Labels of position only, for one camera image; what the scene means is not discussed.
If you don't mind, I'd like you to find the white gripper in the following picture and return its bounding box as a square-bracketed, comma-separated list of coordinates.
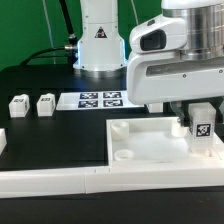
[126, 52, 224, 127]

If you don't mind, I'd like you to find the white square tabletop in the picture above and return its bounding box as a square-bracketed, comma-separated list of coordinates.
[106, 117, 224, 166]

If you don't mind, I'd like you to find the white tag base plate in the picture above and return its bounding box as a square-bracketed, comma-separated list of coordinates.
[56, 90, 136, 111]

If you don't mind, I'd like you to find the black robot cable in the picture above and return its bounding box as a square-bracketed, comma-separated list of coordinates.
[19, 0, 79, 66]

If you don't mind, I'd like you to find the white obstacle front wall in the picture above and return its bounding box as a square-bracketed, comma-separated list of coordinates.
[0, 162, 224, 198]

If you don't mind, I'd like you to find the white obstacle wall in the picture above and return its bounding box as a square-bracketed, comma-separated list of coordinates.
[0, 129, 7, 155]
[0, 162, 224, 198]

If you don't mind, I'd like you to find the white obstacle left wall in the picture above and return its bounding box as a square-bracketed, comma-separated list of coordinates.
[0, 129, 7, 155]

